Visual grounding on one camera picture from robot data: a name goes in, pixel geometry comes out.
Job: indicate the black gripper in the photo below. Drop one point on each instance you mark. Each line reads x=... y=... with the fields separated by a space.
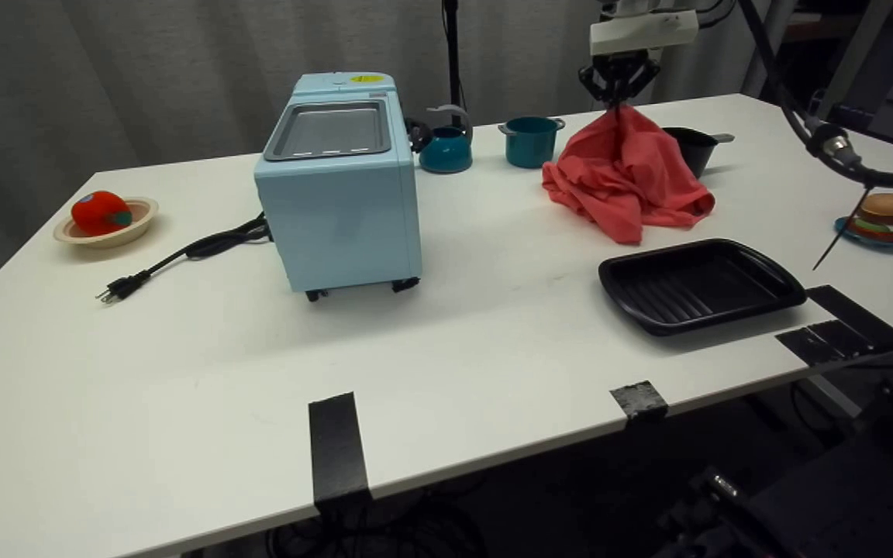
x=621 y=62

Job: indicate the orange sweatshirt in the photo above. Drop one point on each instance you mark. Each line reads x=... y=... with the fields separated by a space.
x=627 y=173

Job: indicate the teal toy pot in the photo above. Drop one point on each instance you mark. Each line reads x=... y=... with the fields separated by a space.
x=528 y=144

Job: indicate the black stand pole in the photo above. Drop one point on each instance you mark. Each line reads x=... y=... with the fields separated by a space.
x=454 y=51

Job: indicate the teal toy kettle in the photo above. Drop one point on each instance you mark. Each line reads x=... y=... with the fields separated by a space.
x=449 y=151

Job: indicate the black grill tray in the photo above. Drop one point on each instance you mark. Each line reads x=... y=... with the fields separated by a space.
x=698 y=282

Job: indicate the small blue plate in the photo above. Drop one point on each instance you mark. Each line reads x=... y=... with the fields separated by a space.
x=851 y=235

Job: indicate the toy hamburger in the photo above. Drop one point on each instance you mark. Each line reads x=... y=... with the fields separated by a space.
x=886 y=219

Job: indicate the light blue toaster oven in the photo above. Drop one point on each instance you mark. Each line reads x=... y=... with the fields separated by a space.
x=343 y=219

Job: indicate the small black tape piece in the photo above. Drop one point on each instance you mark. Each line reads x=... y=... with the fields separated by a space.
x=639 y=397

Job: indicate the wide black tape strip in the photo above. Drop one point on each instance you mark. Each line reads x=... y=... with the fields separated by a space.
x=820 y=343
x=860 y=317

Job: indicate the long black tape strip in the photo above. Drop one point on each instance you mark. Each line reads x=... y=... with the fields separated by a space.
x=339 y=450

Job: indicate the beige shallow dish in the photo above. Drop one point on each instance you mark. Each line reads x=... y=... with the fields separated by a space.
x=138 y=223

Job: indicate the red toy tomato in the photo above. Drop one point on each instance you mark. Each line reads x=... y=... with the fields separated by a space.
x=102 y=211

